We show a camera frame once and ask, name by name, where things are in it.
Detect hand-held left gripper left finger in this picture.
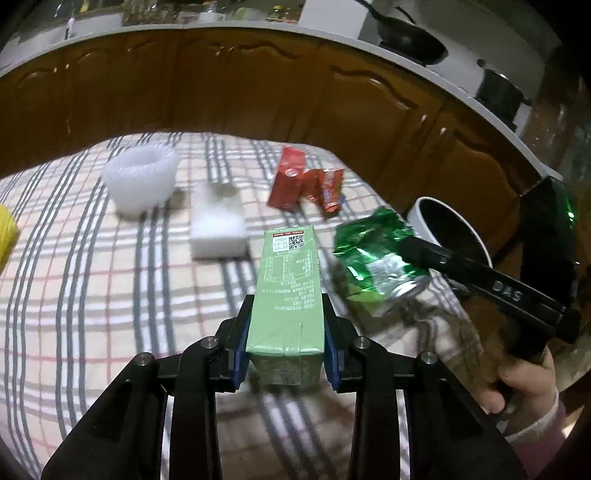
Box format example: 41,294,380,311
41,295,254,480

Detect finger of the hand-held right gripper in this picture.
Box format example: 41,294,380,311
398,236,491,297

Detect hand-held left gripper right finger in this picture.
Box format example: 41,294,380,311
321,293,529,480

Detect white round bin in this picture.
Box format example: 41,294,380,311
409,196,495,287

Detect green drink carton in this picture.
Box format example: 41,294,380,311
245,227,324,386

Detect green foil snack bag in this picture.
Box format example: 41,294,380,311
333,206,432,319

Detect person's right forearm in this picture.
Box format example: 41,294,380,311
503,392,573,480

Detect person's right hand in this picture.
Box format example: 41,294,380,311
475,350,559,432

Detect white foam block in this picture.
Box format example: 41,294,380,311
190,181,247,259

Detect checked tablecloth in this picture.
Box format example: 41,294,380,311
0,131,483,480

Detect red snack wrapper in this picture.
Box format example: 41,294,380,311
300,167,347,217

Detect black cooking pot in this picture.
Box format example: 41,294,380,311
475,68,532,121

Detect red drink carton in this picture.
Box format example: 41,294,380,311
268,147,308,210

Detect white foam fruit net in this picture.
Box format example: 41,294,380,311
102,143,181,217

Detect black wok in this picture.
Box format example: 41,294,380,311
355,0,450,65

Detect wooden base cabinets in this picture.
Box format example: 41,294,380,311
0,30,550,259

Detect yellow foam fruit net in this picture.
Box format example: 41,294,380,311
0,203,19,273

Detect cluttered utensil rack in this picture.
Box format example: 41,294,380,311
121,0,185,26

